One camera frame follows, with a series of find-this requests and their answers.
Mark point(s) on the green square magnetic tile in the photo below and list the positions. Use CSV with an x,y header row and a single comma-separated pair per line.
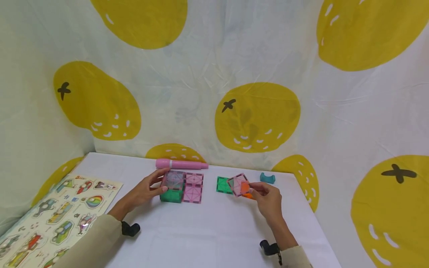
x,y
224,185

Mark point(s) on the person's left thumb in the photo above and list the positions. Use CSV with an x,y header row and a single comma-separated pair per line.
x,y
160,191

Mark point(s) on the person's right index finger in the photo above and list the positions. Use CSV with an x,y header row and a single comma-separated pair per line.
x,y
256,192

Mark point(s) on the teal curved block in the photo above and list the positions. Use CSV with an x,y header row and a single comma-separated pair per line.
x,y
267,178

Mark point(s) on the person's left hand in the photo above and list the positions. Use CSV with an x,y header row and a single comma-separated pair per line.
x,y
142,192

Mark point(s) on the black wrist band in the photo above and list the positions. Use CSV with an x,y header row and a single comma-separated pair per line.
x,y
130,228
270,248

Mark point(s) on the person's right forearm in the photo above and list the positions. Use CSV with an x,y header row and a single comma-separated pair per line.
x,y
288,242

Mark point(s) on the orange magnetic tile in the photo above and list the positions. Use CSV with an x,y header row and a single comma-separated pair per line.
x,y
247,190

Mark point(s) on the person's left forearm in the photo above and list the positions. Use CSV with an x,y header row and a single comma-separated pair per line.
x,y
97,238

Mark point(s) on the wooden vehicle peg puzzle board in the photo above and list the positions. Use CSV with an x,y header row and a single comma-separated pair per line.
x,y
50,219

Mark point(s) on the person's right thumb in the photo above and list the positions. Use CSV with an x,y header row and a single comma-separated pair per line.
x,y
257,185

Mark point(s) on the pink square magnetic tile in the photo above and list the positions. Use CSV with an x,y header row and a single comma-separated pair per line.
x,y
194,179
238,184
192,194

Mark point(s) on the pink marker pen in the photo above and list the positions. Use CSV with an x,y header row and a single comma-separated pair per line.
x,y
181,163

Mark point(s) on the person's left index finger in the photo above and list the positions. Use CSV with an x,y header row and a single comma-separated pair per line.
x,y
161,173

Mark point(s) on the magnetic tile cube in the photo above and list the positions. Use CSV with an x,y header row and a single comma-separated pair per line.
x,y
173,186

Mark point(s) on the person's right hand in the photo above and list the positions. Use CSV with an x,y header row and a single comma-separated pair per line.
x,y
269,203

